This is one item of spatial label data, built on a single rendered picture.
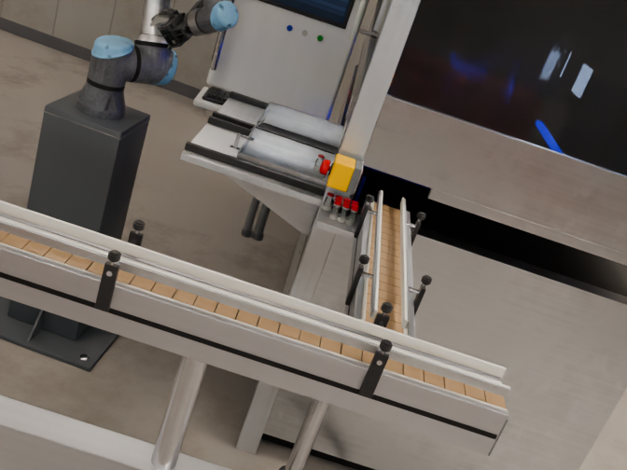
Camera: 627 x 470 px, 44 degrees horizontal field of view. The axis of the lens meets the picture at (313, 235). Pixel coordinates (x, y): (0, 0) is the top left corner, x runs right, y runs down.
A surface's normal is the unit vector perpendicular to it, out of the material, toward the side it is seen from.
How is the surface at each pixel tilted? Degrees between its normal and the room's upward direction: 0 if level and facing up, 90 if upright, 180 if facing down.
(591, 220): 90
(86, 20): 90
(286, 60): 90
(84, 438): 0
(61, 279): 90
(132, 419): 0
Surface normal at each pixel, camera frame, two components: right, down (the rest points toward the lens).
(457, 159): -0.10, 0.39
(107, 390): 0.30, -0.86
